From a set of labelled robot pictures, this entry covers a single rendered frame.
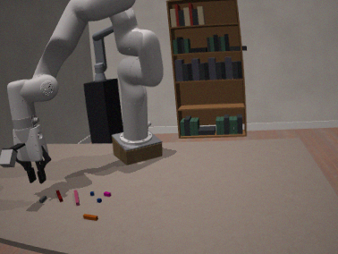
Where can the orange rod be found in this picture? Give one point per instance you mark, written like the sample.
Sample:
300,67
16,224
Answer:
90,217

